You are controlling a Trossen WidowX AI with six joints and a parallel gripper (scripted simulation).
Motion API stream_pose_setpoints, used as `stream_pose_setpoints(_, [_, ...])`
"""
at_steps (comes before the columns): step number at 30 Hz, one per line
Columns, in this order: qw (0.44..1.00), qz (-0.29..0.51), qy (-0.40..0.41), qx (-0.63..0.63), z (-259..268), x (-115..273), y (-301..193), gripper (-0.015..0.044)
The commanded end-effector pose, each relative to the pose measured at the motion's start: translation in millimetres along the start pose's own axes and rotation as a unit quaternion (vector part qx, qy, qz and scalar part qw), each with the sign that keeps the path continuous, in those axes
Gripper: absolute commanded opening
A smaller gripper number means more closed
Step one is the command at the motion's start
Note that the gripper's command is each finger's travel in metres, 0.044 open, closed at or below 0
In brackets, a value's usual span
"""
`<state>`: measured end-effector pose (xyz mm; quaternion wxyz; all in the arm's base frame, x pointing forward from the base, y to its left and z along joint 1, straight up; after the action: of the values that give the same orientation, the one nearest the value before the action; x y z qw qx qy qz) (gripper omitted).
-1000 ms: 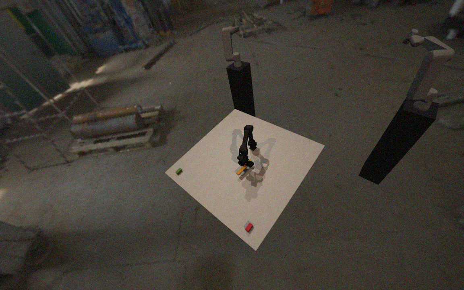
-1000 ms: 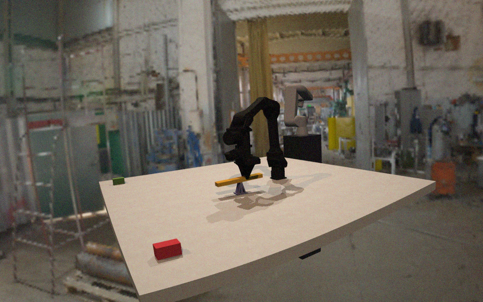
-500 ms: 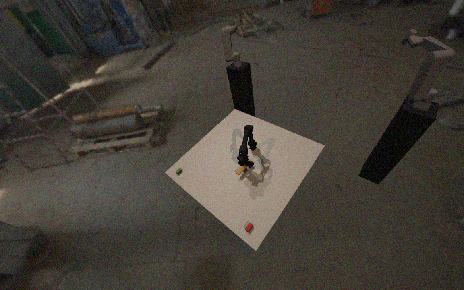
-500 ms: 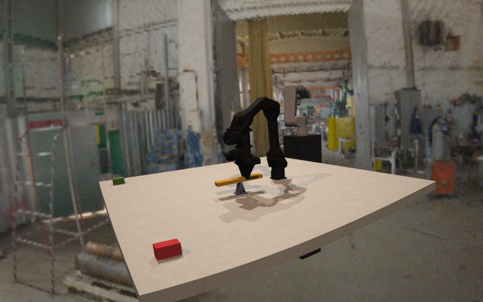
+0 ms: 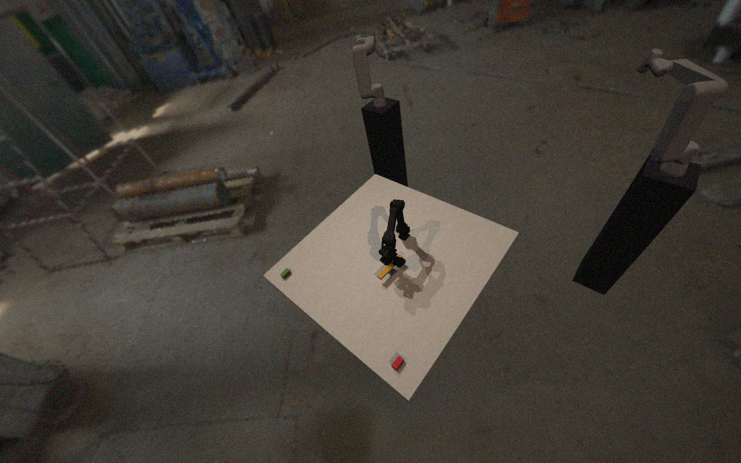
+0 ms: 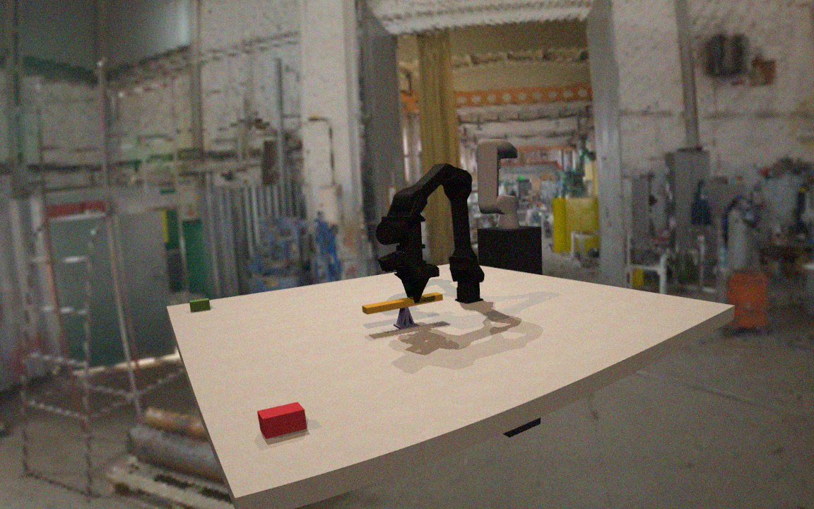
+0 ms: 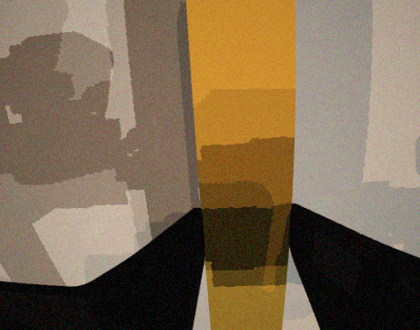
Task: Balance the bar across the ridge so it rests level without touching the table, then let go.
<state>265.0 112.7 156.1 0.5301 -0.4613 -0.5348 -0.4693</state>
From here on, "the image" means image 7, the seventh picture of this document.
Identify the orange bar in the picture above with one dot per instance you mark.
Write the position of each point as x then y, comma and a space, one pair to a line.
243, 78

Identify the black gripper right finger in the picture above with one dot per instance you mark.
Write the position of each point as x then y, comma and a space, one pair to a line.
353, 282

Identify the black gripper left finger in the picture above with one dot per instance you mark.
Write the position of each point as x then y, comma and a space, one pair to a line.
155, 289

